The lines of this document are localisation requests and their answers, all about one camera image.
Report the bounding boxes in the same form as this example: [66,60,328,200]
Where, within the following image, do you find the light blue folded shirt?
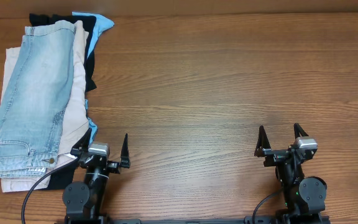
[71,11,115,144]

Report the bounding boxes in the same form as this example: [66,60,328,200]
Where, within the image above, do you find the light blue denim shorts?
[0,21,76,177]

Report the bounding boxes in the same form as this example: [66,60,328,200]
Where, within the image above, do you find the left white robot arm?
[62,129,131,224]

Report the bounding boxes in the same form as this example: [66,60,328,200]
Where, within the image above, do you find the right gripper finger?
[255,125,271,150]
[293,123,309,139]

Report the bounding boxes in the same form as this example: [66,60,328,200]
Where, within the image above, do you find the beige cargo shorts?
[1,21,89,193]

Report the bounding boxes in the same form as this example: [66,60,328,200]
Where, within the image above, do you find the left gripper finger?
[121,134,131,169]
[73,128,92,152]

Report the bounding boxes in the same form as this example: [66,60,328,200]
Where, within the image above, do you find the black folded garment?
[29,14,97,190]

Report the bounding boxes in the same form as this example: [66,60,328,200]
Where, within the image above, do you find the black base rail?
[54,215,331,224]

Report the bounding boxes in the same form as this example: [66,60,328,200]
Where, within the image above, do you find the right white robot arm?
[251,123,330,223]

